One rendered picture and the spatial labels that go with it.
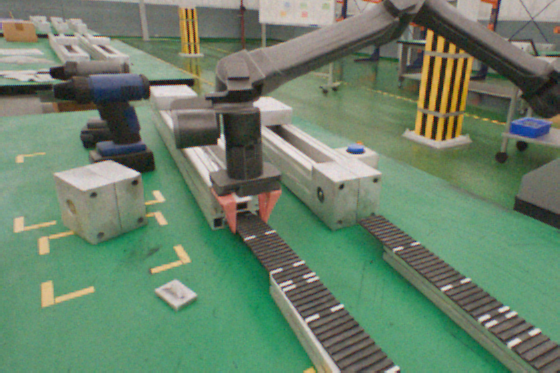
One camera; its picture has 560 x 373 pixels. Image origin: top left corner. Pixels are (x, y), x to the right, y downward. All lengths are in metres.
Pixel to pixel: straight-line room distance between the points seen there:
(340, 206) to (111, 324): 0.37
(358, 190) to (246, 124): 0.24
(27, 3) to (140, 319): 15.06
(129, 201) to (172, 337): 0.29
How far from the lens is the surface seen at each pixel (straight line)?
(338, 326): 0.49
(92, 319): 0.60
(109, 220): 0.75
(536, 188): 0.95
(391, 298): 0.58
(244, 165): 0.62
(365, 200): 0.73
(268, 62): 0.66
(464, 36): 0.91
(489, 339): 0.55
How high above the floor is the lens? 1.14
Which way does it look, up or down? 20 degrees down
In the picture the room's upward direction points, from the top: 3 degrees clockwise
